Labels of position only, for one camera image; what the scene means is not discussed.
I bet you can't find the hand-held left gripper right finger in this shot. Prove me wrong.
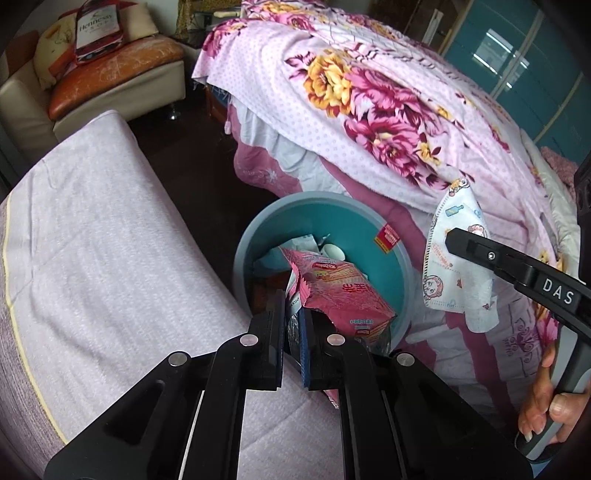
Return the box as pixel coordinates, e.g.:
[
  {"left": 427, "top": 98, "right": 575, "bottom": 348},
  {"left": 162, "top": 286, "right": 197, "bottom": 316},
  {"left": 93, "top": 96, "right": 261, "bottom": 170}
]
[{"left": 298, "top": 308, "right": 534, "bottom": 480}]

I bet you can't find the person's right hand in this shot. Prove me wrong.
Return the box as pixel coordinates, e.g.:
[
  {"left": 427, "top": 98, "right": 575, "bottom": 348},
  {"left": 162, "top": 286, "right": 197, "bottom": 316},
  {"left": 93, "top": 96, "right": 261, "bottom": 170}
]
[{"left": 517, "top": 342, "right": 588, "bottom": 445}]

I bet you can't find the wooden bed frame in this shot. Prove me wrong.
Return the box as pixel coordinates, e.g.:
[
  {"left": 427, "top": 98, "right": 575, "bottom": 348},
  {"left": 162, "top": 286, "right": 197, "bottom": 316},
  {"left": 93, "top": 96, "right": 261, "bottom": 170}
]
[{"left": 205, "top": 85, "right": 232, "bottom": 127}]

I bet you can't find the teal wardrobe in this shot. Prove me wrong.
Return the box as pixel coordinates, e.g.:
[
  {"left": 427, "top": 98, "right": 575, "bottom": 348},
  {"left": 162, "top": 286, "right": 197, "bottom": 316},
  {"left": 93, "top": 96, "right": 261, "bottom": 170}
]
[{"left": 416, "top": 0, "right": 591, "bottom": 167}]

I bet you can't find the small white bottle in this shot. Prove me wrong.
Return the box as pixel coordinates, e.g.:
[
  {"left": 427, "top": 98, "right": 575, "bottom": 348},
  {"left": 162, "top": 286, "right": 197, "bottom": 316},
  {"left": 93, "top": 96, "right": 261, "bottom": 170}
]
[{"left": 320, "top": 233, "right": 346, "bottom": 262}]

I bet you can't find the cream pillow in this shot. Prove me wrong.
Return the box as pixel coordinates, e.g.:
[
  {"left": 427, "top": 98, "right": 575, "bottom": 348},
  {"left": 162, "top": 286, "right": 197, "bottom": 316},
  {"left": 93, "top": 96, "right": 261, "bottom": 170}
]
[{"left": 117, "top": 4, "right": 155, "bottom": 44}]

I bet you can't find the pink white quilt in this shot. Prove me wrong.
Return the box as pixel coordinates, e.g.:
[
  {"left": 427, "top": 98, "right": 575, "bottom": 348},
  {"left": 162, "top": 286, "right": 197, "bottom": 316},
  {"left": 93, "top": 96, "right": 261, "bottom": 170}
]
[{"left": 226, "top": 99, "right": 591, "bottom": 416}]

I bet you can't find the white printed face mask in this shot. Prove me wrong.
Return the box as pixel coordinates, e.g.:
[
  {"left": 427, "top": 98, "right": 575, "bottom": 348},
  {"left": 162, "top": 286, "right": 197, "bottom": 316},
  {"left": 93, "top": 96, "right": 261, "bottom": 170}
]
[{"left": 422, "top": 178, "right": 499, "bottom": 333}]

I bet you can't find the cream and orange sofa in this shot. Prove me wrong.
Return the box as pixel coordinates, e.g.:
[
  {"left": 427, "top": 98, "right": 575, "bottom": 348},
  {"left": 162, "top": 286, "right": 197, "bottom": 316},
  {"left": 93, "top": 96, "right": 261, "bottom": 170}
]
[{"left": 0, "top": 4, "right": 186, "bottom": 160}]

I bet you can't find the grey covered mattress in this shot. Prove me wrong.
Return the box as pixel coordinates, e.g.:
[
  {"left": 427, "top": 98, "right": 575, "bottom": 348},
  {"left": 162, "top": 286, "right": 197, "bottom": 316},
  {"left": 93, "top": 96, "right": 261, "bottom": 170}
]
[{"left": 0, "top": 110, "right": 352, "bottom": 462}]

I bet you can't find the yellow floral cushion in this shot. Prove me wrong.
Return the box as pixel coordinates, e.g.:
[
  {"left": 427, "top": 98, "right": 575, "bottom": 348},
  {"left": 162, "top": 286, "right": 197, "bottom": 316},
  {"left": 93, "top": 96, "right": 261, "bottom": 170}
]
[{"left": 33, "top": 21, "right": 81, "bottom": 90}]

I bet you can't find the pink fuzzy blanket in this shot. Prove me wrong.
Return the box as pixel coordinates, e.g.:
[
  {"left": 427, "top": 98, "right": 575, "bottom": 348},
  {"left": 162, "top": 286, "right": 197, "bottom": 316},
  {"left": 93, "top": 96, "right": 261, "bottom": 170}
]
[{"left": 540, "top": 147, "right": 583, "bottom": 177}]

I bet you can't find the teal plastic bin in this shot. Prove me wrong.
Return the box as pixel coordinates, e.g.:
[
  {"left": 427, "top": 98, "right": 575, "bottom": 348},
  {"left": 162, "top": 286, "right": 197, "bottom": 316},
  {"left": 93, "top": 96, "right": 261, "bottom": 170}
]
[{"left": 232, "top": 193, "right": 414, "bottom": 356}]

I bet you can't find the pink snack packet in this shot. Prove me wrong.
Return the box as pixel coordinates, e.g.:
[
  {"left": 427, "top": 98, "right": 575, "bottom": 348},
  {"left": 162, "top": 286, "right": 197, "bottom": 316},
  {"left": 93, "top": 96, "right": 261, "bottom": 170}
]
[{"left": 279, "top": 247, "right": 399, "bottom": 358}]

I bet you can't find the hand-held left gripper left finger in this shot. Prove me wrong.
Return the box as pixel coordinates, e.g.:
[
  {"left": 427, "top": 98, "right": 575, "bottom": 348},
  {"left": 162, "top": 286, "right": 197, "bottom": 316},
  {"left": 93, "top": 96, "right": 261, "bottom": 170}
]
[{"left": 44, "top": 290, "right": 287, "bottom": 480}]

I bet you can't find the gold patterned curtain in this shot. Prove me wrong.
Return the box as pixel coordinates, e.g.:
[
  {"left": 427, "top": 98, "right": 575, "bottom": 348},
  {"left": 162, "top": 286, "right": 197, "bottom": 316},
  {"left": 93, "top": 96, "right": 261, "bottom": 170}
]
[{"left": 175, "top": 0, "right": 245, "bottom": 44}]

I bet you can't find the pink floral blanket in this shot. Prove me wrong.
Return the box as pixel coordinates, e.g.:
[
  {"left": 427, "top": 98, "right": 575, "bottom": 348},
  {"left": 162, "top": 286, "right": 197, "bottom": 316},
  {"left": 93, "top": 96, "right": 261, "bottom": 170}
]
[{"left": 191, "top": 0, "right": 559, "bottom": 259}]

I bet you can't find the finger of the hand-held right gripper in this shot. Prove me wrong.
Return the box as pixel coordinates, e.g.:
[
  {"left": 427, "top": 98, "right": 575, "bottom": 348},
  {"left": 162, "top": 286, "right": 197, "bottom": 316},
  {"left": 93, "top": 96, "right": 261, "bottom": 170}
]
[{"left": 444, "top": 227, "right": 581, "bottom": 324}]

